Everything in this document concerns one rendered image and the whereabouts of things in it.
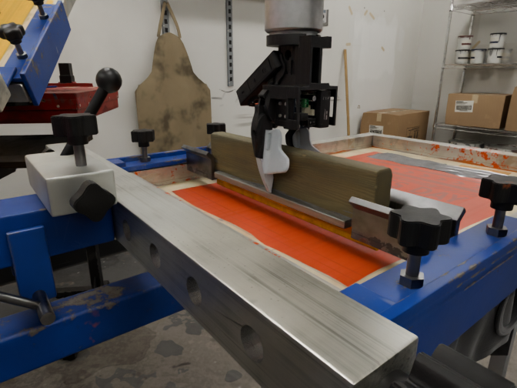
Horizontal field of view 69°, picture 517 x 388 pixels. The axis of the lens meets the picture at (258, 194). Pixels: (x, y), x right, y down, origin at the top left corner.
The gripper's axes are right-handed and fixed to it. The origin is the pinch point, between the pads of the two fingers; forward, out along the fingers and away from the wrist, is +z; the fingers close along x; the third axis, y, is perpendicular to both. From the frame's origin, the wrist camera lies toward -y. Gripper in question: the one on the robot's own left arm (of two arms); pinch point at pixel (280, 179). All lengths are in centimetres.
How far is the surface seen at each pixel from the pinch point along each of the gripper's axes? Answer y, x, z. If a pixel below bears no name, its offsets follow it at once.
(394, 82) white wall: -200, 330, -6
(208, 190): -16.8, -2.8, 5.4
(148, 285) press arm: 1.5, -22.1, 9.2
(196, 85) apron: -196, 93, -7
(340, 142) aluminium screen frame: -25, 43, 3
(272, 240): 7.3, -7.4, 5.3
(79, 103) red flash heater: -87, -7, -6
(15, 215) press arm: 3.0, -34.1, -3.1
